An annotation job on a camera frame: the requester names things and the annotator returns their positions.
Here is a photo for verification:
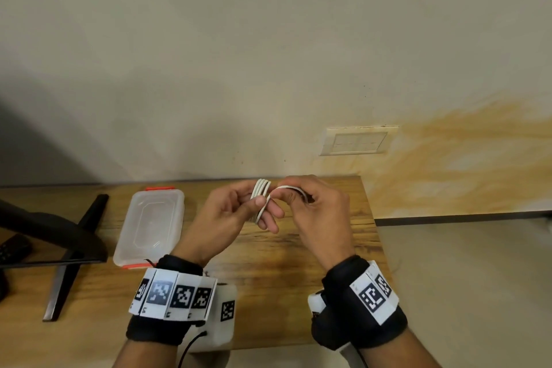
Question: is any black television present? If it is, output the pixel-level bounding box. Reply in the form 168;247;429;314
0;198;109;270

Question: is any beige wall plate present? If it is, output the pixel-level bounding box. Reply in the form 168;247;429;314
319;124;400;157

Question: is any white charging cable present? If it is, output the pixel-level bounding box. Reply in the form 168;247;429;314
251;178;309;227

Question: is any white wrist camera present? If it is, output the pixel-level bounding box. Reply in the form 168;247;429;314
188;283;239;354
306;290;359;368

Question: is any person's right hand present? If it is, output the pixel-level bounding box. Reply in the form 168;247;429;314
270;174;355;271

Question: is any transparent plastic box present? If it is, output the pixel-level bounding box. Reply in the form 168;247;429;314
113;186;186;270

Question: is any person's left hand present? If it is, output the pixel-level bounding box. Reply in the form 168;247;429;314
171;179;285;268

